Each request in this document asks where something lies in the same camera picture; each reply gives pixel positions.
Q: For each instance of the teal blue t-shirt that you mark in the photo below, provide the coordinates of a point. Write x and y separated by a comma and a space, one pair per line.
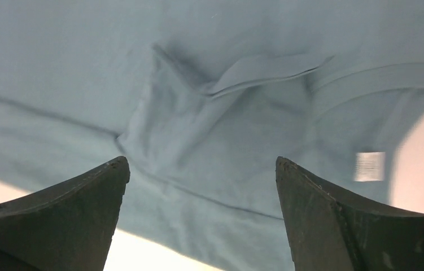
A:
201, 97

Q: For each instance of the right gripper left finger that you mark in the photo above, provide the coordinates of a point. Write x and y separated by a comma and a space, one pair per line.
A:
67, 226

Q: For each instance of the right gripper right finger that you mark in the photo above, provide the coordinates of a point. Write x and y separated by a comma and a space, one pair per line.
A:
331, 228

